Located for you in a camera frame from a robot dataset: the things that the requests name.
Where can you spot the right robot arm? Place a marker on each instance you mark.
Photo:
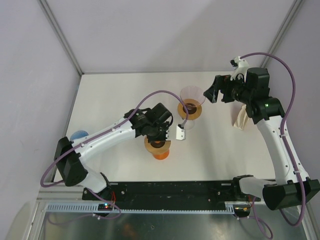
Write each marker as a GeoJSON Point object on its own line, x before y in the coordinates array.
{"type": "Point", "coordinates": [291, 187]}

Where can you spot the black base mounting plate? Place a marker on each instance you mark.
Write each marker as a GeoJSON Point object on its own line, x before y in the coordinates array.
{"type": "Point", "coordinates": [174, 193]}

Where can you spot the orange glass carafe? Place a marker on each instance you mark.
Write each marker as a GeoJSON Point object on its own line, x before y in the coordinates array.
{"type": "Point", "coordinates": [162, 156]}

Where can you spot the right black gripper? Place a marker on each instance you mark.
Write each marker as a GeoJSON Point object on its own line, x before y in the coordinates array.
{"type": "Point", "coordinates": [223, 83]}

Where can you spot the aluminium frame rail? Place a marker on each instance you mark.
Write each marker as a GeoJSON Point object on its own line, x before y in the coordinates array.
{"type": "Point", "coordinates": [60, 192]}

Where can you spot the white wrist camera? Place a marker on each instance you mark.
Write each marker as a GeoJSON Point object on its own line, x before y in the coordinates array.
{"type": "Point", "coordinates": [240, 67]}
{"type": "Point", "coordinates": [180, 133]}

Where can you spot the white slotted cable duct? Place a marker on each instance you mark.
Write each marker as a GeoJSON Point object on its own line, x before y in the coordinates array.
{"type": "Point", "coordinates": [189, 208]}

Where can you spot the white paper coffee filters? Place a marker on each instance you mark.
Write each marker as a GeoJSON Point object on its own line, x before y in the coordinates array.
{"type": "Point", "coordinates": [242, 118]}

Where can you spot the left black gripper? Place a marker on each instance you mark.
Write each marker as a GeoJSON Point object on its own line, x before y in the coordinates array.
{"type": "Point", "coordinates": [165, 126]}

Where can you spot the pink glass dripper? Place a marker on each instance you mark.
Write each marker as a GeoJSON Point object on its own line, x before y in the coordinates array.
{"type": "Point", "coordinates": [192, 95]}

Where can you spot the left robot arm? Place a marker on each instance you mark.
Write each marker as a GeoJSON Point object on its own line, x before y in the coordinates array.
{"type": "Point", "coordinates": [72, 156]}

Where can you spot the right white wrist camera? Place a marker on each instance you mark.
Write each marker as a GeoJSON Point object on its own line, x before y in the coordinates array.
{"type": "Point", "coordinates": [240, 67]}

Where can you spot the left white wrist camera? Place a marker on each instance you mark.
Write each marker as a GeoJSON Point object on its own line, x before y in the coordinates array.
{"type": "Point", "coordinates": [180, 133]}

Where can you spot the clear glass carafe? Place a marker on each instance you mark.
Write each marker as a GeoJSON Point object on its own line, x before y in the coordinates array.
{"type": "Point", "coordinates": [186, 124]}

